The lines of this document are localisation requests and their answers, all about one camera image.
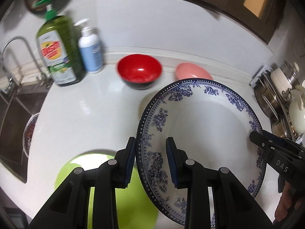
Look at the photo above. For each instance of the red black bowl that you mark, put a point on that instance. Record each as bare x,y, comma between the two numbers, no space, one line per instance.
139,71

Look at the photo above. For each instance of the blue floral white plate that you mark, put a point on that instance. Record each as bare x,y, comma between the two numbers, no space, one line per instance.
212,124

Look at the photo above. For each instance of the cream white kettle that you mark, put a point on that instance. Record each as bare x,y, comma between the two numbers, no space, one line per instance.
296,109

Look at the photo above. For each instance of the green plate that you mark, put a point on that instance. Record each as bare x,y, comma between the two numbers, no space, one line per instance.
134,208

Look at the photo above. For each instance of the white blue pump bottle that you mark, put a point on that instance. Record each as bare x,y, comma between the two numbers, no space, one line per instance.
90,47

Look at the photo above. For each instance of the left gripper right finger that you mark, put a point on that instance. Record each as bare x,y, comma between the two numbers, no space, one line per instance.
233,205

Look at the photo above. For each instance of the person's right hand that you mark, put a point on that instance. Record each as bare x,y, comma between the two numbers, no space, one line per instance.
284,204

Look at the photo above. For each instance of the pink bowl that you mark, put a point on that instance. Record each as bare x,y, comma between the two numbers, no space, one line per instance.
190,70

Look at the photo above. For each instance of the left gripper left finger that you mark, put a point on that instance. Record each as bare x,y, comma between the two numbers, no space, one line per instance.
68,206

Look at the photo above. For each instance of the chrome kitchen faucet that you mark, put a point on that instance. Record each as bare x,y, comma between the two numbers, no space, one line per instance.
21,63

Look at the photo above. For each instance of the steel pot with handle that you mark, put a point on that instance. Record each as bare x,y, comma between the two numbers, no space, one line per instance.
267,100

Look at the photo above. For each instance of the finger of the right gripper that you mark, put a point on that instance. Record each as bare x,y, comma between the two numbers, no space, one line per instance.
259,139

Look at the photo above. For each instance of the steel sink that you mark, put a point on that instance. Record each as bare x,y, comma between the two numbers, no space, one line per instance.
19,113

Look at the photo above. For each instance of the cream cooking pot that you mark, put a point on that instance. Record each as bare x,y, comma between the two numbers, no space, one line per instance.
285,77

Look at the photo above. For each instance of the green dish soap bottle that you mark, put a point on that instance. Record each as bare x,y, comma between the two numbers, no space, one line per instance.
56,41

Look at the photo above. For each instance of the white plastic shelf rack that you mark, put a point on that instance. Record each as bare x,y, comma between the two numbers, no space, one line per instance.
263,70

